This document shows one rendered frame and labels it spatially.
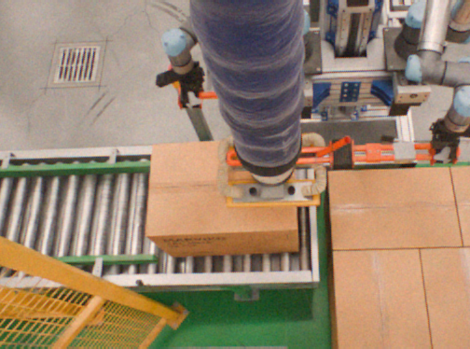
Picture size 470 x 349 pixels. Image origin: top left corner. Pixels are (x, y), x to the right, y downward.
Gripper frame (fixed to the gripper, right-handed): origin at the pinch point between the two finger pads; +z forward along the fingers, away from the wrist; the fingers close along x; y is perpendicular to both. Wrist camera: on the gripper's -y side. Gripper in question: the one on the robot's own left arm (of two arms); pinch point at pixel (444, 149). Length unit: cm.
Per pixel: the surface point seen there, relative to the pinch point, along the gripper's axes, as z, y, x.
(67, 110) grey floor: 121, 208, -90
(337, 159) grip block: -1.5, 37.4, 3.4
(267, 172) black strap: -13, 61, 12
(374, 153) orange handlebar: -1.2, 24.5, 1.5
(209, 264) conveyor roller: 66, 93, 26
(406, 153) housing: -1.4, 13.7, 1.8
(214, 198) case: 26, 85, 7
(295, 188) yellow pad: 9, 52, 10
